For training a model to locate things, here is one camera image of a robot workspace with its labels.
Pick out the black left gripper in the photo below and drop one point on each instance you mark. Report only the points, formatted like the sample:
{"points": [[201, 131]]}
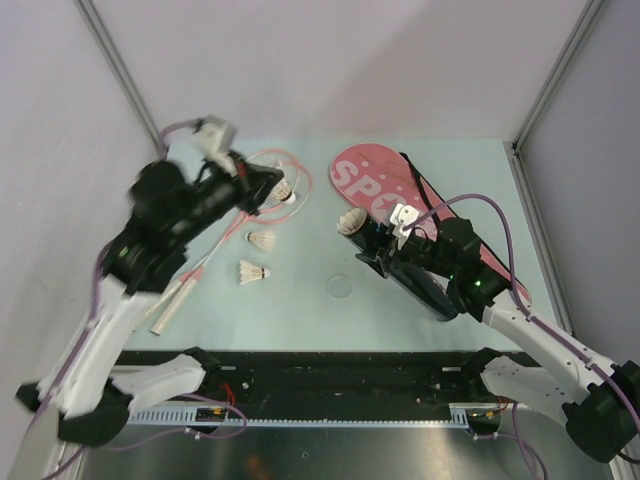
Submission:
{"points": [[255, 182]]}

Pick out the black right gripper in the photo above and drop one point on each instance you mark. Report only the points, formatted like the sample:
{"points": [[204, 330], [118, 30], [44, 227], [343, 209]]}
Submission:
{"points": [[380, 261]]}

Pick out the white feather shuttlecock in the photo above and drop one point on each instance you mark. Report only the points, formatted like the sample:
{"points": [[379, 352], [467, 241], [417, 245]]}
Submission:
{"points": [[282, 192], [264, 240], [248, 272], [352, 221]]}

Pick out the black shuttlecock tube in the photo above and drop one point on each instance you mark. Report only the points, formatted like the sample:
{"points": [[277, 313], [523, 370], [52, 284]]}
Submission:
{"points": [[376, 248]]}

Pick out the clear tube lid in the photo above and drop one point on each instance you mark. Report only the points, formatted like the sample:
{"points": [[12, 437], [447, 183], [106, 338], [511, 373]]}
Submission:
{"points": [[339, 286]]}

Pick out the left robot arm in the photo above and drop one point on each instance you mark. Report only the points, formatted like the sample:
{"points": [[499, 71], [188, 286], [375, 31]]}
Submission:
{"points": [[131, 273]]}

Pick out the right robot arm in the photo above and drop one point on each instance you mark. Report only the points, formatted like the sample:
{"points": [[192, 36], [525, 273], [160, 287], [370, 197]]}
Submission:
{"points": [[595, 399]]}

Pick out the pink racket bag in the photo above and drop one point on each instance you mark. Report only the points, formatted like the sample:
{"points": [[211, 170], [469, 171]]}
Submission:
{"points": [[374, 179]]}

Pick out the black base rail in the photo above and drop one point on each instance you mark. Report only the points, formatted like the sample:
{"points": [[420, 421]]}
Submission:
{"points": [[378, 384]]}

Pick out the white slotted cable duct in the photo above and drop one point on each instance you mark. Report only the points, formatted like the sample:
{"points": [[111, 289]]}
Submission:
{"points": [[201, 415]]}

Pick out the left aluminium frame post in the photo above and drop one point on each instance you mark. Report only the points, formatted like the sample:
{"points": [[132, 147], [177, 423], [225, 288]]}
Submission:
{"points": [[114, 59]]}

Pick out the aluminium frame post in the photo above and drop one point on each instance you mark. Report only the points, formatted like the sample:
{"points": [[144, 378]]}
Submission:
{"points": [[572, 47], [114, 59]]}

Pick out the right aluminium frame post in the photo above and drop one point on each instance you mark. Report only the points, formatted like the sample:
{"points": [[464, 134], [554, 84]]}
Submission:
{"points": [[572, 47]]}

